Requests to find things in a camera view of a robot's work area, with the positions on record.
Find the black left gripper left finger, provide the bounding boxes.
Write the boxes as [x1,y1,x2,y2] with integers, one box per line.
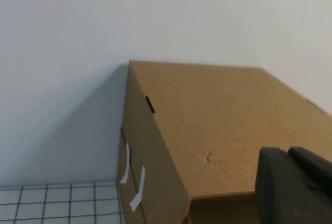
[254,146,332,224]

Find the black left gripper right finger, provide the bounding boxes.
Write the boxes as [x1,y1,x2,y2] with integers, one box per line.
[288,146,332,199]

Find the white tape strip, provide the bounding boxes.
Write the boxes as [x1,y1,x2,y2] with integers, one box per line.
[119,143,131,185]
[129,165,146,213]

